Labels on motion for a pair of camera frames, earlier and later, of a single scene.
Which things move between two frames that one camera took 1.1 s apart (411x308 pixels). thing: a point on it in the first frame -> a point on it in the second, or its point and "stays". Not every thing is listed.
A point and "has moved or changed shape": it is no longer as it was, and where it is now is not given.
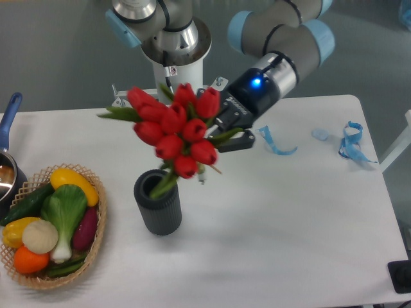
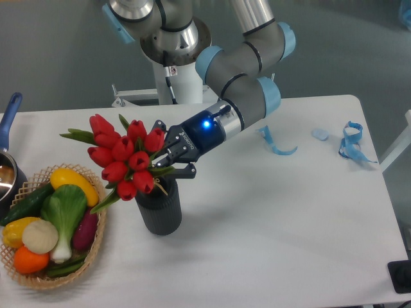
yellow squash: [60, 176] stays
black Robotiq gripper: [250, 98] -> [184, 144]
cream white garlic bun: [40, 237] stays
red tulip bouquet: [181, 126] has moved or changed shape
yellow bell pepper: [12, 231] stays
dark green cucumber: [31, 206] stays
